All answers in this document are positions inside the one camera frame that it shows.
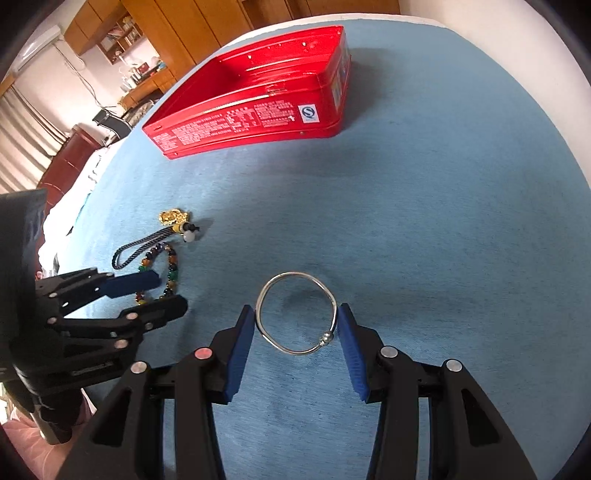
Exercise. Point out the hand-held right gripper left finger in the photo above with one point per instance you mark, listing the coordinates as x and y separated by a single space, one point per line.
238 357

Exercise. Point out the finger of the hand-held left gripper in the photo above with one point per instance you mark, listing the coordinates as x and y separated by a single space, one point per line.
134 282
161 311

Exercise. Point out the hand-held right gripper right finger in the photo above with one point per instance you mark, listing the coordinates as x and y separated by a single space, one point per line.
353 357

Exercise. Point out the thin silver bangle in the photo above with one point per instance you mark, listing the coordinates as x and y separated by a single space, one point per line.
327 339

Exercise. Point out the red tin box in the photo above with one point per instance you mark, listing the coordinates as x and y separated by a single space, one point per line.
231 124

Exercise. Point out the pile of light bedding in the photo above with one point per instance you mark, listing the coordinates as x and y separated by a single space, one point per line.
87 184

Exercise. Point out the dark wooden bed headboard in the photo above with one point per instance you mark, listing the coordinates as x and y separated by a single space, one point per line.
69 157

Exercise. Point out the striped curtain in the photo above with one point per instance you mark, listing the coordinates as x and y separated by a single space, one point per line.
25 143

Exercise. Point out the black office chair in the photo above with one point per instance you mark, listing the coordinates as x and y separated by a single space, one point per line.
113 122

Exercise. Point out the blue tablecloth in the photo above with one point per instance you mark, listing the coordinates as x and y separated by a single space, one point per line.
415 207

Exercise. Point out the person's pink clothing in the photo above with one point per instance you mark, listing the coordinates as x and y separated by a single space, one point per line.
32 452

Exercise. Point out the wooden desk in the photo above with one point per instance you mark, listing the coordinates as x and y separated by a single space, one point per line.
147 87

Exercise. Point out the white air conditioner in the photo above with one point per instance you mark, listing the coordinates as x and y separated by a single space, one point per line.
39 46

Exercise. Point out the wooden wardrobe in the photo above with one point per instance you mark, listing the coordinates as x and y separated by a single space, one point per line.
207 27

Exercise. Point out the wooden wall shelf cabinet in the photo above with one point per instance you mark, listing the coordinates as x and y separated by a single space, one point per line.
106 32

